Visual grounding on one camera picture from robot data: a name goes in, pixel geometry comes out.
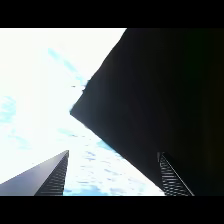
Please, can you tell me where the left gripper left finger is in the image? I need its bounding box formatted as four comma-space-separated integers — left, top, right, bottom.
0, 149, 70, 197

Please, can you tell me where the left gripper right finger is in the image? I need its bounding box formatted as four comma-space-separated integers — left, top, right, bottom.
156, 151, 195, 197

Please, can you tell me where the dark green garment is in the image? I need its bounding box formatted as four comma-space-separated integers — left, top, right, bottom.
69, 27, 224, 197

